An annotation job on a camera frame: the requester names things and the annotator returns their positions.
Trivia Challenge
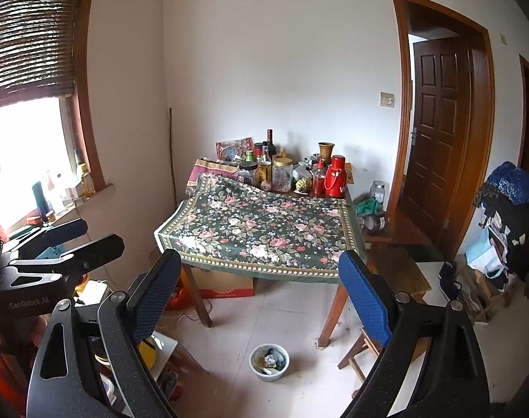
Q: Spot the red sauce bottle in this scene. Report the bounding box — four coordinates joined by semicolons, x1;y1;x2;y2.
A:
313;159;326;196

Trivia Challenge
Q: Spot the dark lid jar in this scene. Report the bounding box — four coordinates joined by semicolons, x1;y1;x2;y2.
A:
238;162;259;186

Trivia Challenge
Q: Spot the window blind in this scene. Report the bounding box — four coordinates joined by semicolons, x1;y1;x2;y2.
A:
0;0;85;102

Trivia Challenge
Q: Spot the floral tablecloth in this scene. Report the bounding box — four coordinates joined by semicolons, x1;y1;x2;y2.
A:
153;173;366;285

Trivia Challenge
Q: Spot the red thermos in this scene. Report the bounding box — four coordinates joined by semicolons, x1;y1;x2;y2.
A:
324;155;347;197

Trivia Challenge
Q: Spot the blue cloth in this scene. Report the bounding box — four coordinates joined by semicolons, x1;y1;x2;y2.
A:
473;161;529;206

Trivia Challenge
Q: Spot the yellow oil bottle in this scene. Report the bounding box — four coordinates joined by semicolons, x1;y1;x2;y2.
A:
79;163;95;197

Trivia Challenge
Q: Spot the clear plastic bag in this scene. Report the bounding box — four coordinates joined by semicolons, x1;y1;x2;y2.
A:
293;154;320;179

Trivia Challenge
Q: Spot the red cardboard box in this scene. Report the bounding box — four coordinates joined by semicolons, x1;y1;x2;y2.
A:
190;268;256;299

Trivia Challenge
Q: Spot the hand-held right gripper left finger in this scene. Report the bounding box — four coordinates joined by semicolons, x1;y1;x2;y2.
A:
27;249;183;418

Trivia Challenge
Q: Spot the wooden window frame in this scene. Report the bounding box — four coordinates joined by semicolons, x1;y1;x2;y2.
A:
66;0;118;194

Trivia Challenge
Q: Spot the dark teal bottle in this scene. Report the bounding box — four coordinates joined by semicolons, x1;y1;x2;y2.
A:
33;181;48;227

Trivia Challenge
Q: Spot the clear liquor bottle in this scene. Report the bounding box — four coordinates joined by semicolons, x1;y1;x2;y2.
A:
258;141;272;184

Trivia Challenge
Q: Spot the dark blue shoe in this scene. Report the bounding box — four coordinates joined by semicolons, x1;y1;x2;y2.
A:
438;261;464;302

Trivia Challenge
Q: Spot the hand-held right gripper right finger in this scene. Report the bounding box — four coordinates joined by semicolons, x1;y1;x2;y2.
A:
337;250;492;418

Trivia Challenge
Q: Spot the green cloth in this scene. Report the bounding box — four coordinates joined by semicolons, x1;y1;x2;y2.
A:
355;198;381;217

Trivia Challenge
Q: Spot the thin wooden stick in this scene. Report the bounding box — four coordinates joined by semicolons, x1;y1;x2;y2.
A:
169;107;178;201

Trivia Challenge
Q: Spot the clear plastic bottle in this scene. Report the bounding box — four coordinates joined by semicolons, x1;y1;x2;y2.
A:
47;170;61;215

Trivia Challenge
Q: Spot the patterned snack bag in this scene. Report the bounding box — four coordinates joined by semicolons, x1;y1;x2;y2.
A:
216;136;255;160

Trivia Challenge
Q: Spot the yellow round object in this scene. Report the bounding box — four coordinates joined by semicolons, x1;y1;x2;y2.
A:
138;337;159;369

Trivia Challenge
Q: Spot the red striped bag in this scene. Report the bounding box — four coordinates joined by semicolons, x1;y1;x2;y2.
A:
187;158;240;195

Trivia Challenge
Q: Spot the white plastic basin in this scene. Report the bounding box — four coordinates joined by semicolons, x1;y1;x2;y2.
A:
250;344;290;383

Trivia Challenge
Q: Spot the white board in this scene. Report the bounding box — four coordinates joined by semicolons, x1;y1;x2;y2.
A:
151;331;179;380

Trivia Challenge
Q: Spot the low wooden stool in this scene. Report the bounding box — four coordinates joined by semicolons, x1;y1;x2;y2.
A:
337;326;427;385

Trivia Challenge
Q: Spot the small wooden stool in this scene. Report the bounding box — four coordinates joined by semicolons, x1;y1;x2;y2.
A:
362;226;394;245

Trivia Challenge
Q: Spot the lying glass jar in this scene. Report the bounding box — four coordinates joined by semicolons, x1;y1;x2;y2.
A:
364;212;389;232

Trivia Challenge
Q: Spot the blue paper bag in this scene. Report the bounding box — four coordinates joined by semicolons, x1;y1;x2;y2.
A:
466;226;507;280

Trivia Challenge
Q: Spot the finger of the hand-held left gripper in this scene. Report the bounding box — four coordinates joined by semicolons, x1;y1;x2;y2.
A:
17;219;90;254
9;234;126;280

